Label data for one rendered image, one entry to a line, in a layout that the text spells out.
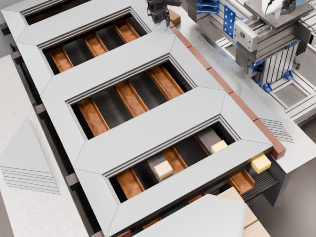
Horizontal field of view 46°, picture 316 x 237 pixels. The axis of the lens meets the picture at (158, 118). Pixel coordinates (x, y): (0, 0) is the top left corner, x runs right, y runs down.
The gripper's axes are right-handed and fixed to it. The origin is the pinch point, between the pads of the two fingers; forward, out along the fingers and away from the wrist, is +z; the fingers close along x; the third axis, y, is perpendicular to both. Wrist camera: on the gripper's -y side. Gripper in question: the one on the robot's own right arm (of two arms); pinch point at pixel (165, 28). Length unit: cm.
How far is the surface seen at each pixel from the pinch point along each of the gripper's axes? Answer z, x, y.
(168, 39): 7.0, 0.3, -0.4
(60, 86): 7, -1, 58
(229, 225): 7, 96, 29
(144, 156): 9, 54, 41
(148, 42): 7.1, -3.7, 8.9
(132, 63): 7.2, 5.2, 22.2
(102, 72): 7.2, 2.4, 37.6
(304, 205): 92, 85, -37
